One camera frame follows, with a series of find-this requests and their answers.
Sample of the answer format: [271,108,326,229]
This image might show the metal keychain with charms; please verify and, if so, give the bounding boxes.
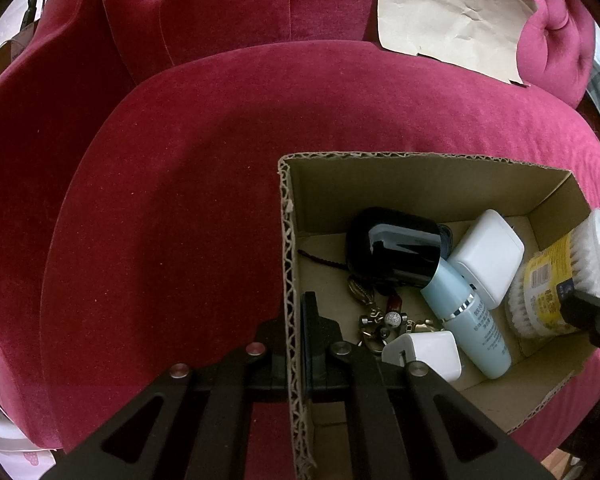
[347,275,448,353]

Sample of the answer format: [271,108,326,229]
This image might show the black rounded case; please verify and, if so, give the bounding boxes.
[345,206,443,291]

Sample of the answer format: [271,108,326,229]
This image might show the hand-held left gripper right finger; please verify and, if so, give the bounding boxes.
[304,291,556,480]

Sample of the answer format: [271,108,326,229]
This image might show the dark tall object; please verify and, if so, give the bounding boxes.
[22,0,47,27]

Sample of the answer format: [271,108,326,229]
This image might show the white rectangular power bank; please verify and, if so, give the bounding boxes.
[447,209,525,310]

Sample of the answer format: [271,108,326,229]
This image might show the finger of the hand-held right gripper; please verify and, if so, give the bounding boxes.
[562,290,600,351]

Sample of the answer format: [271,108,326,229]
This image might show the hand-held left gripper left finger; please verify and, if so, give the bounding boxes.
[40,317,287,480]

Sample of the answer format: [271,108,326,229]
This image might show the round blue tin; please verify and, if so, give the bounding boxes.
[437,225,454,262]

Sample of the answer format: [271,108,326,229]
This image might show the red velvet tufted sofa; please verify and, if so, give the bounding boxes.
[0,0,600,480]

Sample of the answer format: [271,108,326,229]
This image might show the light blue cosmetic bottle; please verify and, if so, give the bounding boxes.
[420,257,513,380]

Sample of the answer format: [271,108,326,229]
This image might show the cardboard box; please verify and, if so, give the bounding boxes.
[278,152,600,480]

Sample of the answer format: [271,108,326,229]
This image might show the small brown cardboard carton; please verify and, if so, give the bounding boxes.
[0,25,36,81]

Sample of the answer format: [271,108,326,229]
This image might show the white charger plug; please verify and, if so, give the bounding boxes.
[381,330,462,383]

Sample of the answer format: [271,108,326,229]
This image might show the white printed cloth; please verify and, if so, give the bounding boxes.
[0,400,66,480]

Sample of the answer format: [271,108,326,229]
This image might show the black hair tie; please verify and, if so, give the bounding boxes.
[296,249,350,267]

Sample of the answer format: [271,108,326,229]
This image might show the brown paper sheet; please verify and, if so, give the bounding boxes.
[377,0,538,88]

